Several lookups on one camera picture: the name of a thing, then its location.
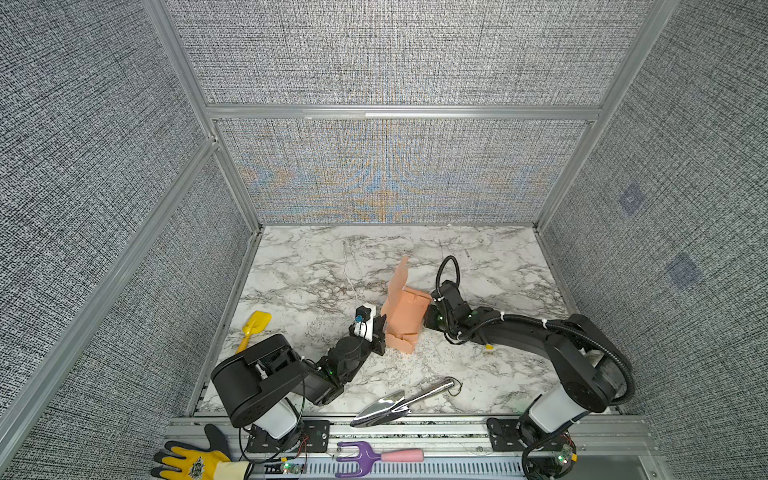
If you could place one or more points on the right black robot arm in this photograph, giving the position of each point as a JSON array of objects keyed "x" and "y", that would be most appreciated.
[{"x": 593, "y": 374}]

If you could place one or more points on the yellow black work glove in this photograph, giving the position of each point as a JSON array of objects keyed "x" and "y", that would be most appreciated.
[{"x": 182, "y": 461}]

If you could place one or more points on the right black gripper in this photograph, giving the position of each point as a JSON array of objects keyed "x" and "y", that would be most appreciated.
[{"x": 427, "y": 319}]

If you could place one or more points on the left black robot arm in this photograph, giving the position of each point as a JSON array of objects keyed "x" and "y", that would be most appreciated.
[{"x": 253, "y": 385}]

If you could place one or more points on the yellow handled tool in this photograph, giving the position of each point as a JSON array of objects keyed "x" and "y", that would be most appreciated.
[{"x": 256, "y": 323}]

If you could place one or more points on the purple pink hand rake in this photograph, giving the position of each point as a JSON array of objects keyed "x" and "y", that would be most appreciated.
[{"x": 366, "y": 457}]

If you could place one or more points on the pink paper box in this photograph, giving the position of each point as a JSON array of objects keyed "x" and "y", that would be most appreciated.
[{"x": 404, "y": 310}]

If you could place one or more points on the metal garden trowel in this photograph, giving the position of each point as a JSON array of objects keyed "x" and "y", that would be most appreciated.
[{"x": 397, "y": 405}]

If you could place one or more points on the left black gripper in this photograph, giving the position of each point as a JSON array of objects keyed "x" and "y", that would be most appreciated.
[{"x": 375, "y": 338}]

